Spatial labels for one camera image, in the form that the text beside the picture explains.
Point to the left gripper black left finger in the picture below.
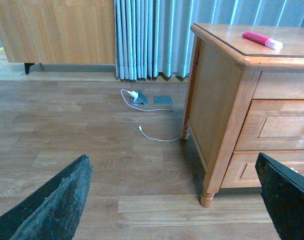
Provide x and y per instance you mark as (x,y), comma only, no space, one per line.
(54,210)

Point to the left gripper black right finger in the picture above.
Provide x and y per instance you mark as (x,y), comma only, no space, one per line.
(283,196)

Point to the wooden drawer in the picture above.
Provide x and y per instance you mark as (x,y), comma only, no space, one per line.
(241,172)
(273,125)

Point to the pink marker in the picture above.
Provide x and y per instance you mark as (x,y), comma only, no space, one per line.
(262,40)

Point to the wooden nightstand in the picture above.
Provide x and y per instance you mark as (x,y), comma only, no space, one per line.
(216,106)

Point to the open floor socket box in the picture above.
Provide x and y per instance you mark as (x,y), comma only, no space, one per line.
(138,98)

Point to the closed floor socket plate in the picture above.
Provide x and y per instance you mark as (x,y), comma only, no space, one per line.
(162,100)

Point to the large wooden cabinet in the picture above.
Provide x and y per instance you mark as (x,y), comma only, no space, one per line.
(58,32)

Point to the light blue curtain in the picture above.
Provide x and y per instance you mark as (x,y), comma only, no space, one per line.
(172,36)

